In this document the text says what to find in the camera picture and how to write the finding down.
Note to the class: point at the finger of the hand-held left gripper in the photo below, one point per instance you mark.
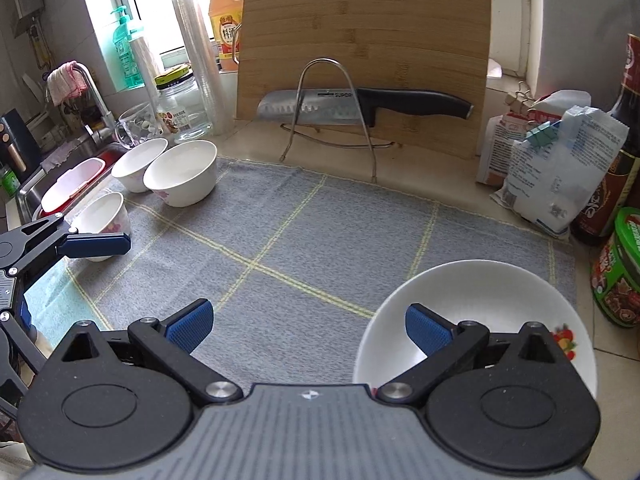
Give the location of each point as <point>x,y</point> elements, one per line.
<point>20,345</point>
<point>95,245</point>

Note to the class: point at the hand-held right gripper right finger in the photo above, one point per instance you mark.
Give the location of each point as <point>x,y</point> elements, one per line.
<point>425,327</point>

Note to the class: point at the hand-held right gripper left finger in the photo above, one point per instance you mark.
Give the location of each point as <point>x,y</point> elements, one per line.
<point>192,322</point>

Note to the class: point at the white fruit-print plate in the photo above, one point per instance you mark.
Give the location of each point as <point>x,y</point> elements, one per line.
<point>480,290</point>

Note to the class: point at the wide white pink-flower bowl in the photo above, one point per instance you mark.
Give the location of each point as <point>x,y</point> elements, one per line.
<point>182,170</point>

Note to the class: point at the white and red plastic basin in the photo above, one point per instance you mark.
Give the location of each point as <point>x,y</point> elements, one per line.
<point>70,185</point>

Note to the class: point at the stainless steel sink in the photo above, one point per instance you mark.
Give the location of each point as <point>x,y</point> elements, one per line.
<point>30,189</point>

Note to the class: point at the clear glass mug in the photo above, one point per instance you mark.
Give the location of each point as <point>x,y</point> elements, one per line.
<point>137,125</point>

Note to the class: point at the black kitchen appliance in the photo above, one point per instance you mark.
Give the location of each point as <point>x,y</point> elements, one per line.
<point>10,140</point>

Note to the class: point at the grey and teal table cloth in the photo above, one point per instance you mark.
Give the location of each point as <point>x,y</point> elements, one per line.
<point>300,220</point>

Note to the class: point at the metal faucet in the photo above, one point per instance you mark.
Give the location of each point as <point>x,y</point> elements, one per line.
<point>97,95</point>

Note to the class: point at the glass jar with yellow-green lid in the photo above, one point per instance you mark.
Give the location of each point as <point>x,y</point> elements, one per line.
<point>180,110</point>

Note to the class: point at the pink dish cloth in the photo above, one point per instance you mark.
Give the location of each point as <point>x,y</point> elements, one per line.
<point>65,82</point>

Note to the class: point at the white plastic wrap roll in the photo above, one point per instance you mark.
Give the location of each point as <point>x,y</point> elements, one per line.
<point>145,70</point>

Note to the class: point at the green dish soap bottle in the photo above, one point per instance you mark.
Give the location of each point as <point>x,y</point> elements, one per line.
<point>122,55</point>

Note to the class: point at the red and white food bag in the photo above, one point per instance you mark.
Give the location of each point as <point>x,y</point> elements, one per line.
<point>500,150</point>

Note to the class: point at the white and blue food bag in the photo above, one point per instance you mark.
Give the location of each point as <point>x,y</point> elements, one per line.
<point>560,180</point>

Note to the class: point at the green-lid sauce tub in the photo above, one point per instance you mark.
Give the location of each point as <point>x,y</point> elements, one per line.
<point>620,270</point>

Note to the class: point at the stack of clear plastic cups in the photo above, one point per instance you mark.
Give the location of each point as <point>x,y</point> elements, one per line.
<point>197,60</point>

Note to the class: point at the green binder clip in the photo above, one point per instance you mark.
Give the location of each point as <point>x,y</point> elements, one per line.
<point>542,136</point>

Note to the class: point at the dark soy sauce bottle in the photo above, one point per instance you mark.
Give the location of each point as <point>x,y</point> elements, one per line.
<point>612,170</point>

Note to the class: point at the metal binder clip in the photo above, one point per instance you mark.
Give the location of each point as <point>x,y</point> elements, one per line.
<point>522,94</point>

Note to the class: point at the orange cooking wine bottle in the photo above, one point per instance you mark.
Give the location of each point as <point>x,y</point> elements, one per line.
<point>225,20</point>

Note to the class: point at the bamboo cutting board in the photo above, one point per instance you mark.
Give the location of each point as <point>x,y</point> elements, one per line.
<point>375,35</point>

